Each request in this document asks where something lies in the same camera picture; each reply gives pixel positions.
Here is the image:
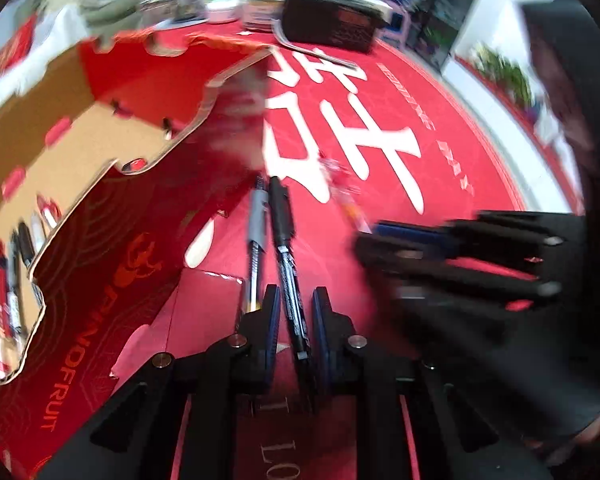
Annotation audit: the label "red patterned cushion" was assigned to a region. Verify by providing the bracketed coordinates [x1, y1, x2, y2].
[0, 15, 38, 81]

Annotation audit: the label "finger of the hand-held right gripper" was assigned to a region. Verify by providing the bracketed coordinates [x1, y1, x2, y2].
[370, 210, 586, 261]
[354, 237, 563, 306]

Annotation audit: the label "black marker pen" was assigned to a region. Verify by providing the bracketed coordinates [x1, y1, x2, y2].
[267, 175, 317, 413]

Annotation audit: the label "green potted plants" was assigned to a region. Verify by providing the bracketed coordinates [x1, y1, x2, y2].
[472, 45, 536, 111]

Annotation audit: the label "short black pen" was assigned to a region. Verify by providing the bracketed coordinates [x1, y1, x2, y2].
[7, 222, 38, 341]

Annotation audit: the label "round white container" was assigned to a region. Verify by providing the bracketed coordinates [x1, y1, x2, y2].
[206, 0, 243, 23]

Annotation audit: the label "jar with gold lid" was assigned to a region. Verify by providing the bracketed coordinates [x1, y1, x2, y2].
[243, 0, 293, 31]

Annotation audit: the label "green sofa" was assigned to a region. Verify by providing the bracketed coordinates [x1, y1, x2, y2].
[82, 0, 146, 26]

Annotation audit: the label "red cardboard box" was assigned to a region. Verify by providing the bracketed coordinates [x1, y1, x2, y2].
[0, 30, 276, 466]

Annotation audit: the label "purple plastic stool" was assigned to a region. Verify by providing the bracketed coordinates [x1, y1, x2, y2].
[380, 7, 413, 48]

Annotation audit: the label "pink grip clear pen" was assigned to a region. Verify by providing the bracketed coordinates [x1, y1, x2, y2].
[317, 157, 376, 233]

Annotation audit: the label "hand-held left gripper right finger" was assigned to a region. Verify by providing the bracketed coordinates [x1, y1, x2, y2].
[311, 286, 556, 480]

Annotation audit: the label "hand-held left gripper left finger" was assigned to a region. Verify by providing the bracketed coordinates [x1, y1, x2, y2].
[35, 284, 282, 480]

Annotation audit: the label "grey grip clear pen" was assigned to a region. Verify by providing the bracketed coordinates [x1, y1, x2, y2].
[237, 172, 271, 326]

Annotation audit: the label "black radio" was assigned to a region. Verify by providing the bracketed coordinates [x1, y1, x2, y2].
[282, 0, 386, 53]

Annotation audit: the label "glass display cabinet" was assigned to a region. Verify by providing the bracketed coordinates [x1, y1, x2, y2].
[410, 0, 491, 71]

